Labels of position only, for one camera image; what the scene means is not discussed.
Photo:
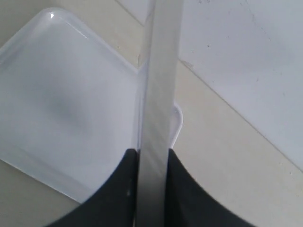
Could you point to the blue book with orange moon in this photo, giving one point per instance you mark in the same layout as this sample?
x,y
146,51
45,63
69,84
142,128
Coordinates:
x,y
159,57

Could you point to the white rectangular tray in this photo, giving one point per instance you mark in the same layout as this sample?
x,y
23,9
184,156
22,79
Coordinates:
x,y
68,104

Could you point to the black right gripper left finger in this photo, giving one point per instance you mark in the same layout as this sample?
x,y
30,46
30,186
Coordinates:
x,y
113,204

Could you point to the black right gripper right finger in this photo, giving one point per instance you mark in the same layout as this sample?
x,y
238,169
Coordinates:
x,y
189,205

